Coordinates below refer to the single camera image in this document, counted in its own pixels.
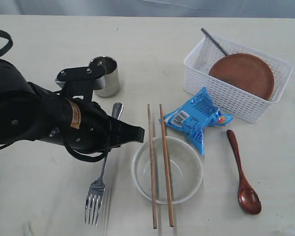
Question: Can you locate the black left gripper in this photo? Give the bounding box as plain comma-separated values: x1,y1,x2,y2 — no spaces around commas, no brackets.
34,66,145,151

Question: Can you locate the wooden chopstick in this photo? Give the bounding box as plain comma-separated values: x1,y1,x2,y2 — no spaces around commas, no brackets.
147,104,157,229
159,104,175,227

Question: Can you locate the stainless steel cup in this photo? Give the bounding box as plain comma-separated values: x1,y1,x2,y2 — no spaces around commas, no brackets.
89,56,120,97

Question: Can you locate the silver metal utensil handle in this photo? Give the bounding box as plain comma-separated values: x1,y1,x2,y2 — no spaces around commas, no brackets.
85,102,125,226

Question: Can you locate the blue snack packet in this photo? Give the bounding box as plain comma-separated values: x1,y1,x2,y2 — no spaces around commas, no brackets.
163,87,233,155

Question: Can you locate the pale green ceramic bowl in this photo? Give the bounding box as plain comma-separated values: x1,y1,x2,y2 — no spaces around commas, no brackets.
131,136,203,205

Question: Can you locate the dark metal knife handle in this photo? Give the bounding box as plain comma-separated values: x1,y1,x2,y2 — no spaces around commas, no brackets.
201,28,229,56

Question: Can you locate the brown wooden spoon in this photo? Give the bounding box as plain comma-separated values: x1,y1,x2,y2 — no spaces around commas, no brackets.
227,129,262,215

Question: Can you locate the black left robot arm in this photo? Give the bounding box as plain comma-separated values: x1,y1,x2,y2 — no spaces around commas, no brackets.
0,59,145,154

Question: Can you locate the white perforated plastic basket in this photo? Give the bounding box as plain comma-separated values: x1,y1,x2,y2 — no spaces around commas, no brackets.
183,35,293,123

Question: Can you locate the brown wooden plate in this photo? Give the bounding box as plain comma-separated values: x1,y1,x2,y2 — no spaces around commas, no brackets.
208,53,274,100

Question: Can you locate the white backdrop curtain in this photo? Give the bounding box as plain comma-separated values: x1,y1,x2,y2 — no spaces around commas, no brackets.
0,0,295,18

